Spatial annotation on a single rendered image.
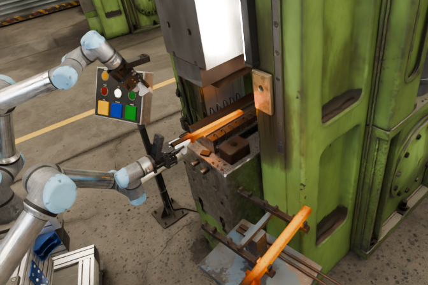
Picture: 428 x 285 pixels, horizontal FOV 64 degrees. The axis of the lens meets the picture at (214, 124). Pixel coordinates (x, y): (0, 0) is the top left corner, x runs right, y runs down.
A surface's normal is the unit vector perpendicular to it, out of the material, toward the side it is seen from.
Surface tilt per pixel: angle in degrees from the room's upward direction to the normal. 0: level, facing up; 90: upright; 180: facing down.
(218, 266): 0
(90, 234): 0
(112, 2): 90
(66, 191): 87
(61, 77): 90
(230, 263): 0
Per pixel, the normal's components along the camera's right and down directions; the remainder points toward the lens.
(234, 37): 0.61, 0.38
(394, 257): -0.14, -0.81
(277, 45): -0.78, 0.44
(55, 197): 0.84, 0.15
